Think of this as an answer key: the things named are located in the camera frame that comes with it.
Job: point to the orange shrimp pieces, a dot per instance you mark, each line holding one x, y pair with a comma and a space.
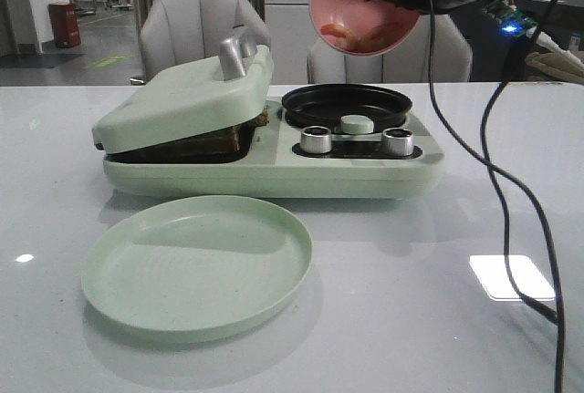
378, 38

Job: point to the green breakfast maker lid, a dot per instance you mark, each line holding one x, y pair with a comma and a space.
188, 100

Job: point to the green breakfast maker base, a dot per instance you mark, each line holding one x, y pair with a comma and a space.
271, 169

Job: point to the right grey chair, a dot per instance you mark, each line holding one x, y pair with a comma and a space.
434, 45

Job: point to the grey chair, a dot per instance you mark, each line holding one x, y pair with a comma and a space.
181, 31
434, 45

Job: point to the green circuit board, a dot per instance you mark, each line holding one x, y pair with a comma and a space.
509, 19

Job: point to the white cabinet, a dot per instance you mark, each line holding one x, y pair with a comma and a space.
292, 35

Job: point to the black round frying pan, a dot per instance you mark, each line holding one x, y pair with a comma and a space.
326, 104

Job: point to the right silver control knob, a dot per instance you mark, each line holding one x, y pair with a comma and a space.
397, 142

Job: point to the silver control knob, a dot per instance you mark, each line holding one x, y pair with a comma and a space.
397, 142
316, 140

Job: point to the left silver control knob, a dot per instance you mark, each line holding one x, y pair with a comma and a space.
316, 140

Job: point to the left grey chair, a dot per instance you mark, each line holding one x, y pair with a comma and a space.
181, 31

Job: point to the red trash bin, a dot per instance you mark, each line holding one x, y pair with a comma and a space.
64, 24

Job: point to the light green plate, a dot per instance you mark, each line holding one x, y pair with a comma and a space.
198, 269

